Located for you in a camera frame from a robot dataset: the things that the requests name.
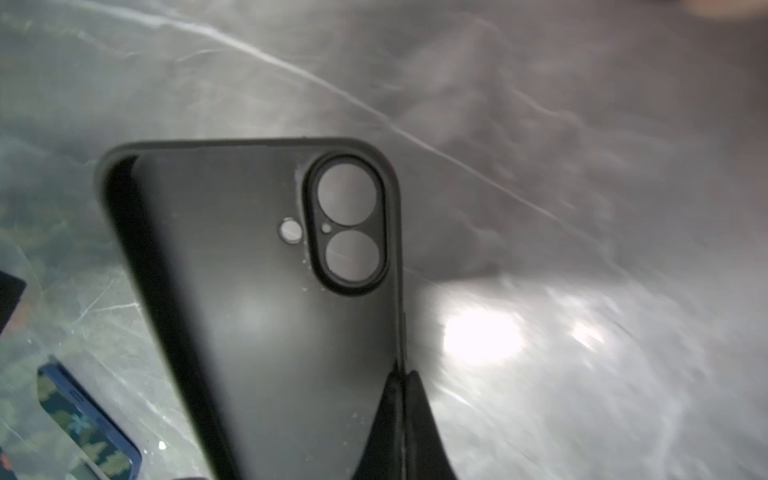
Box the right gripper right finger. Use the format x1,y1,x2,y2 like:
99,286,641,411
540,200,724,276
404,371,457,480

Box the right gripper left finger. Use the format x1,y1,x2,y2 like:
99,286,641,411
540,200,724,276
352,369,404,480

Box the black phone case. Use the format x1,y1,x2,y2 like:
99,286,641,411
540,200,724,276
96,138,404,479

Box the black phone centre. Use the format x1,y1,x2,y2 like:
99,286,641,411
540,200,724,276
37,362,142,480

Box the black phone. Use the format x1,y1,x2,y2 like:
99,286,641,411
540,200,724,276
1,271,28,333
37,362,142,480

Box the black phone left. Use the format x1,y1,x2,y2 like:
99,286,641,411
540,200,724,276
1,271,28,333

